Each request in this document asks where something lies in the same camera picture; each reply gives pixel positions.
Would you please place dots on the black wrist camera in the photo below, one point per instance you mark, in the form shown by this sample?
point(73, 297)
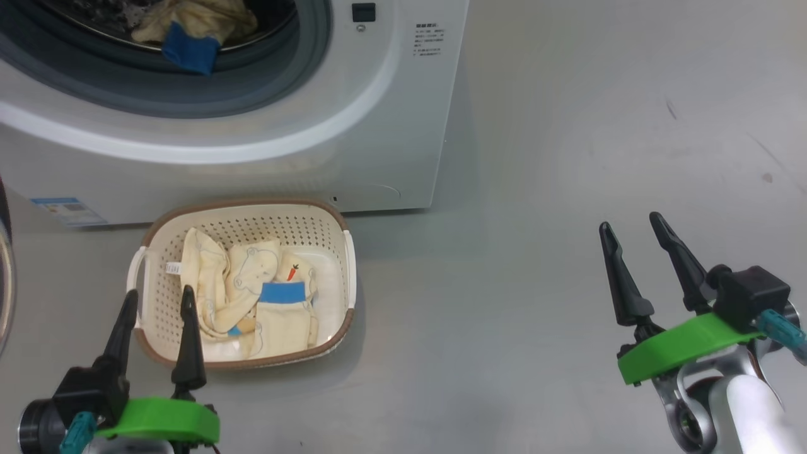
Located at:
point(750, 296)
point(88, 391)

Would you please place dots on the cream perforated laundry basket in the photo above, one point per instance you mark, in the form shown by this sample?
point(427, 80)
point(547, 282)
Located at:
point(252, 224)

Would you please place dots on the white front-load washing machine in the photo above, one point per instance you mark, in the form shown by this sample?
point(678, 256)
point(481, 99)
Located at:
point(353, 126)

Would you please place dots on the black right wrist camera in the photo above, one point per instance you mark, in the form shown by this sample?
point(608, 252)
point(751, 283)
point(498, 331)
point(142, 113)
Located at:
point(750, 296)

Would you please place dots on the yellow garment with carrot print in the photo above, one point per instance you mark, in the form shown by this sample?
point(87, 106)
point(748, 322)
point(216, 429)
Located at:
point(277, 328)

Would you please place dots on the grey washing machine door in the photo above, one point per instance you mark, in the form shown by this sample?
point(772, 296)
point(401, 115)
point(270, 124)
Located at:
point(5, 284)

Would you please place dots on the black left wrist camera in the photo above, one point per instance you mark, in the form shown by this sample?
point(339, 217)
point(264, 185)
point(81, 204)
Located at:
point(88, 391)

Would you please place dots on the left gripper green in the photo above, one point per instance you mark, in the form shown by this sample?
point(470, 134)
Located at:
point(170, 419)

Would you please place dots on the yellow garment with blue cuffs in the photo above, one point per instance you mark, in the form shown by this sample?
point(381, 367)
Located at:
point(208, 19)

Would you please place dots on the blue energy label sticker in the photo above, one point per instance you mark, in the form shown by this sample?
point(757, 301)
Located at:
point(66, 211)

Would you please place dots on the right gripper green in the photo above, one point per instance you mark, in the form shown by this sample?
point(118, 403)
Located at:
point(687, 343)

